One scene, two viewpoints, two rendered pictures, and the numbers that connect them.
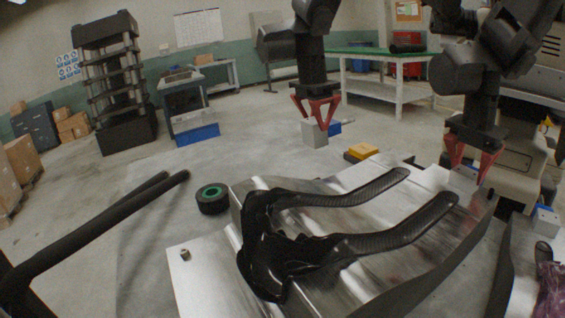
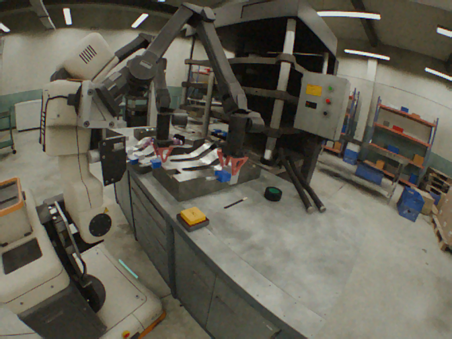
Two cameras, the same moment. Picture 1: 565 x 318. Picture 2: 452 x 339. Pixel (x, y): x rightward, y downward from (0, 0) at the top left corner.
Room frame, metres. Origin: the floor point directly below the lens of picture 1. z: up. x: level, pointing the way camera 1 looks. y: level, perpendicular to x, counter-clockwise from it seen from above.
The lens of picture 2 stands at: (1.10, -0.33, 1.21)
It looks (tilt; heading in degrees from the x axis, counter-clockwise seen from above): 22 degrees down; 158
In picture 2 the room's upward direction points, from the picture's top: 9 degrees clockwise
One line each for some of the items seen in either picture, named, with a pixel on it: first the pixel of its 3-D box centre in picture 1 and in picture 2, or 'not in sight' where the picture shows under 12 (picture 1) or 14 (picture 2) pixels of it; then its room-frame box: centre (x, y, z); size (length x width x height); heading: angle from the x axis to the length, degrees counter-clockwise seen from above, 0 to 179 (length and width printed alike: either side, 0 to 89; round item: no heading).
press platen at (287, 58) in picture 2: not in sight; (253, 73); (-0.63, 0.49, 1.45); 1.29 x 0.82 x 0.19; 24
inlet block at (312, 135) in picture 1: (332, 126); (220, 176); (0.53, -0.12, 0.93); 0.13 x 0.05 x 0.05; 113
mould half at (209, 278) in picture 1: (347, 235); (210, 164); (0.26, -0.08, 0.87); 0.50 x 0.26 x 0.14; 114
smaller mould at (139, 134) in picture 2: not in sight; (147, 133); (-0.46, -0.42, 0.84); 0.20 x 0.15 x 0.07; 114
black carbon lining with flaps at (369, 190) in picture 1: (361, 207); (208, 155); (0.26, -0.10, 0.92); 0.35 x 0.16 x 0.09; 114
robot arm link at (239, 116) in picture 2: (306, 43); (239, 123); (0.51, -0.07, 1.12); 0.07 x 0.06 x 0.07; 105
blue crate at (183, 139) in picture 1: (195, 132); not in sight; (3.24, 1.12, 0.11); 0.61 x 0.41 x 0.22; 112
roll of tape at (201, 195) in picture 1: (213, 198); (273, 194); (0.48, 0.17, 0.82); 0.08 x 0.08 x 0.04
